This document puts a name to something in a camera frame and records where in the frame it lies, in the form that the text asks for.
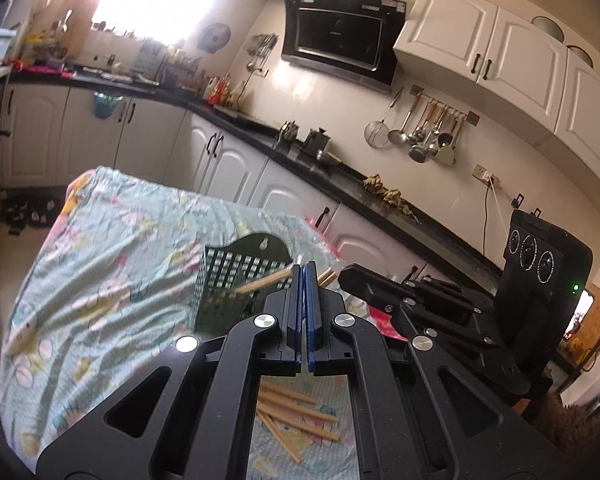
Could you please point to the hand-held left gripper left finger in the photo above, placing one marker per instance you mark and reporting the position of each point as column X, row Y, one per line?
column 296, row 310

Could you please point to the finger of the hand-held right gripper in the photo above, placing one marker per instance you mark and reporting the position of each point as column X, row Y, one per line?
column 380, row 292
column 455, row 295

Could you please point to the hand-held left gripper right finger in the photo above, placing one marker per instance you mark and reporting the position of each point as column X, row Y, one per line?
column 311, row 310

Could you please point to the chopstick pair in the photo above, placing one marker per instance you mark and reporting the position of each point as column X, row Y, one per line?
column 265, row 282

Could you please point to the green plastic utensil basket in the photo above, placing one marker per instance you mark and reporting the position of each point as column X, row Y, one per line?
column 230, row 270

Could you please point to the pile of bamboo chopsticks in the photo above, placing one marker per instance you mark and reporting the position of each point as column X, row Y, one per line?
column 290, row 410

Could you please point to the person's right forearm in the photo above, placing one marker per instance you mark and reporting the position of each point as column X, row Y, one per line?
column 570, row 420

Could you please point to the ginger roots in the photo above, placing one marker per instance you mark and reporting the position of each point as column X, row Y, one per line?
column 390, row 195

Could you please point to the black kitchen countertop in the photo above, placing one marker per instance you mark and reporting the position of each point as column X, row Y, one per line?
column 340, row 187

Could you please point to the pale green spatula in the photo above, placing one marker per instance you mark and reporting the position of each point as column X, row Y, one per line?
column 447, row 156

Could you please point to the shallow steel pan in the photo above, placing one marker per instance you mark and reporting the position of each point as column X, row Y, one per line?
column 328, row 158

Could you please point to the large steel ladle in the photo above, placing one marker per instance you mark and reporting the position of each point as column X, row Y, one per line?
column 419, row 152

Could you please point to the white base cabinets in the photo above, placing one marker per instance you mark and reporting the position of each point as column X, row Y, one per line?
column 230, row 160

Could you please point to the steel lidded pot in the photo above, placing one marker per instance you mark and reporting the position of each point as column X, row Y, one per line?
column 316, row 141

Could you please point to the steel kettle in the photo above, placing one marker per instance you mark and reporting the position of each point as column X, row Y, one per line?
column 289, row 132

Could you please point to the cartoon printed tablecloth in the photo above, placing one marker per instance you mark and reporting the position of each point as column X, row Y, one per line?
column 105, row 260

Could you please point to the condiment bottles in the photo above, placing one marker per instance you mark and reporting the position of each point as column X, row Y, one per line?
column 220, row 91

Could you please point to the black range hood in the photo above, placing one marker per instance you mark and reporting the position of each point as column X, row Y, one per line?
column 340, row 35

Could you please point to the hanging kitchen tools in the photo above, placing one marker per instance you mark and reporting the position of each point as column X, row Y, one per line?
column 262, row 47

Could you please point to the black dish rack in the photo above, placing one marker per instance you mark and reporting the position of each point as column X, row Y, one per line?
column 182, row 67

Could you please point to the blue hanging bin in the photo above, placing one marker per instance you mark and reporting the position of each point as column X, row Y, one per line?
column 105, row 105

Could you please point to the dark slippers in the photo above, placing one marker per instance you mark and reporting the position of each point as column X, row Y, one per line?
column 30, row 212

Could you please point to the white wall outlet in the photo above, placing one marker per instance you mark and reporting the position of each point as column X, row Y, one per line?
column 482, row 174

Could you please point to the wall utensil rail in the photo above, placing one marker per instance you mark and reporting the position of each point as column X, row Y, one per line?
column 445, row 105

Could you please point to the white wall cabinets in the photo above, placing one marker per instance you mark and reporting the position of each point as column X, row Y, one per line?
column 520, row 60

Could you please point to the small round wall fan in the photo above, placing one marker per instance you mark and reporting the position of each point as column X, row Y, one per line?
column 214, row 37

